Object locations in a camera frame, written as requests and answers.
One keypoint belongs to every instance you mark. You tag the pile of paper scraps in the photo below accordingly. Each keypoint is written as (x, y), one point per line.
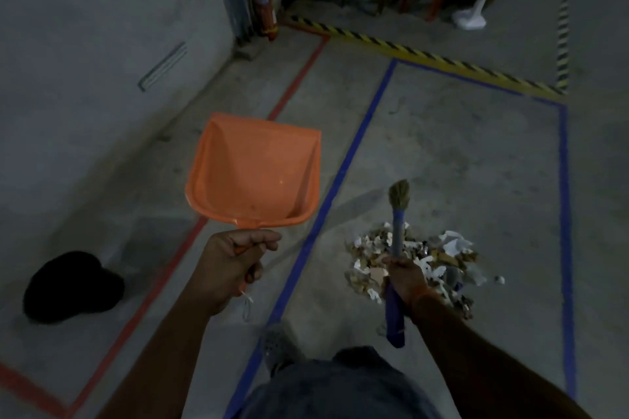
(442, 261)

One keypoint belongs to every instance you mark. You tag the person's right hand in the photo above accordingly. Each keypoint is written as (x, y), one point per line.
(408, 281)

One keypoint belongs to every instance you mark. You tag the wall vent grille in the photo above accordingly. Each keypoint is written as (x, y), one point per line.
(162, 65)

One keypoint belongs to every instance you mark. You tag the red fire extinguisher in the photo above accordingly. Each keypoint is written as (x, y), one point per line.
(264, 1)

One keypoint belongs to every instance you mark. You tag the person's left forearm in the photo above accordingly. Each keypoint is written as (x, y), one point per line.
(157, 364)

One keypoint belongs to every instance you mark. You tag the orange wrist band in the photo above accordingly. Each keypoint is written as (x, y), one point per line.
(420, 297)

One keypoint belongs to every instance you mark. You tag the orange plastic dustpan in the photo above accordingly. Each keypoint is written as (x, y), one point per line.
(260, 173)

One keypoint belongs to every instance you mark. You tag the blue patterned shirt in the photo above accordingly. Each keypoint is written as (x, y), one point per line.
(339, 384)

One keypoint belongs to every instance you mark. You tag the person's left hand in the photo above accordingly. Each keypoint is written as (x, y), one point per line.
(231, 266)

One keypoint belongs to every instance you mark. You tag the grey perforated clog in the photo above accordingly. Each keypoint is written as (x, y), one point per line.
(280, 347)

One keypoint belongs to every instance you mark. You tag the black bucket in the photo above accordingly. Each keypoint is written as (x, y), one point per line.
(73, 288)

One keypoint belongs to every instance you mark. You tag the person's right forearm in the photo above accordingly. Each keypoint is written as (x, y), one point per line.
(491, 364)

